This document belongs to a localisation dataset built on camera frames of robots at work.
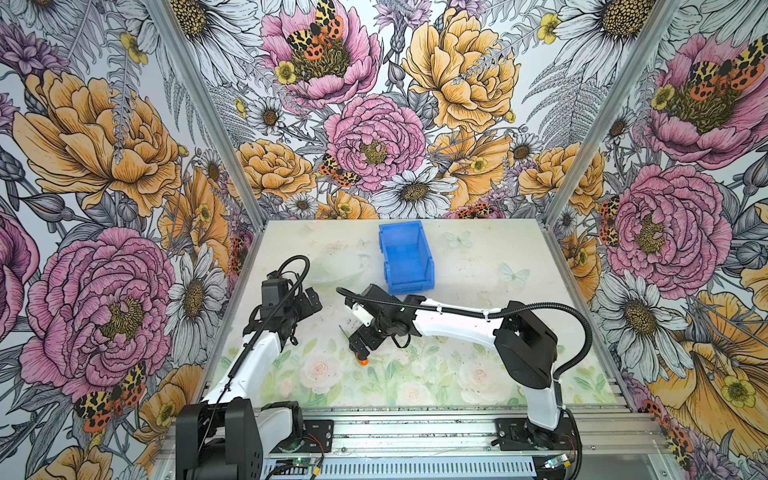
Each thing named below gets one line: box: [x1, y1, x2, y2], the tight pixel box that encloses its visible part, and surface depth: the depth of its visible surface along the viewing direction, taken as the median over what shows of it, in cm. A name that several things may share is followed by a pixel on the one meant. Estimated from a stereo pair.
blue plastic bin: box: [379, 221, 435, 295], surface depth 111 cm
